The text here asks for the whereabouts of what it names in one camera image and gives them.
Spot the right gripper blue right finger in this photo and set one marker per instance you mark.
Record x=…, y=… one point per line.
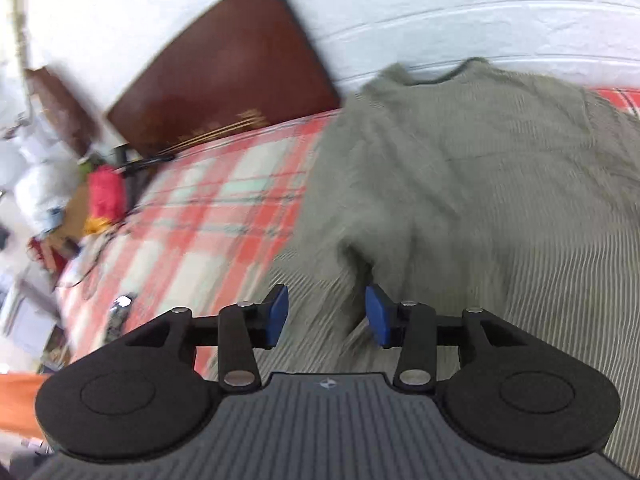
x=411, y=327

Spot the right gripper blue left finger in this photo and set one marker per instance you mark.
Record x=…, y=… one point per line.
x=242, y=330

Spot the dark brown wooden board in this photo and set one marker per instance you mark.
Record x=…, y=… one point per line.
x=242, y=65

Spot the green striped checked shirt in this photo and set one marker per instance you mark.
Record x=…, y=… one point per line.
x=510, y=192

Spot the red cloth bundle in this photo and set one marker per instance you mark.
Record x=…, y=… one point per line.
x=107, y=196

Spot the red plaid bed sheet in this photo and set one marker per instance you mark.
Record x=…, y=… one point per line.
x=205, y=232

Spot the black metal stand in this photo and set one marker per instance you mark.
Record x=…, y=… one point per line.
x=136, y=172

